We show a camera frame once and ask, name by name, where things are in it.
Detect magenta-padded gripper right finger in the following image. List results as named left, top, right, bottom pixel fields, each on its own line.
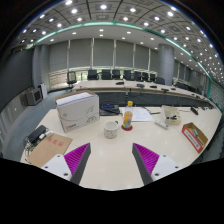
left=131, top=142, right=183, bottom=186

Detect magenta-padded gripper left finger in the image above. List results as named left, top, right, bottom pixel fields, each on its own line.
left=41, top=142, right=92, bottom=186

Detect long curved conference desk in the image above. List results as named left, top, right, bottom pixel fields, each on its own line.
left=70, top=79, right=215, bottom=108

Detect round ceiling lights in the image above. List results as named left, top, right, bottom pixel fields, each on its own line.
left=18, top=0, right=224, bottom=78

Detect white open desk organizer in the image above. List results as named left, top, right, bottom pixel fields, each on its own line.
left=160, top=104, right=183, bottom=126

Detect flat round red coaster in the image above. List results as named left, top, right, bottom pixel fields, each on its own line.
left=120, top=123, right=134, bottom=132

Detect white cardboard paper box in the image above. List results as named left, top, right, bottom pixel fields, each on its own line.
left=54, top=90, right=101, bottom=135

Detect red-labelled brown cardboard box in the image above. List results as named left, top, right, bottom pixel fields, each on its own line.
left=181, top=121, right=210, bottom=155

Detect yellow-capped orange drink bottle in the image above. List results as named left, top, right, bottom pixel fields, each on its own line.
left=121, top=100, right=135, bottom=131

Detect white printed paper sheet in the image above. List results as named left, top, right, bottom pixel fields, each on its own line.
left=118, top=106, right=155, bottom=123

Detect white power strip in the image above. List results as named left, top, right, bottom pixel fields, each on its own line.
left=153, top=118, right=170, bottom=131

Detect black power adapter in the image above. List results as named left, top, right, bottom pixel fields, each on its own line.
left=26, top=124, right=48, bottom=145

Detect black desk microphone console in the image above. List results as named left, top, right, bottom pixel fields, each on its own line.
left=98, top=102, right=121, bottom=117

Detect grey floor cabinet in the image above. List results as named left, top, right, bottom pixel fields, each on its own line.
left=25, top=87, right=44, bottom=107

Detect black office chairs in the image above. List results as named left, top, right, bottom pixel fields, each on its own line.
left=65, top=68, right=168, bottom=87

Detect brown paper envelope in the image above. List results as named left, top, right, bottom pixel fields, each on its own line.
left=27, top=132, right=74, bottom=169

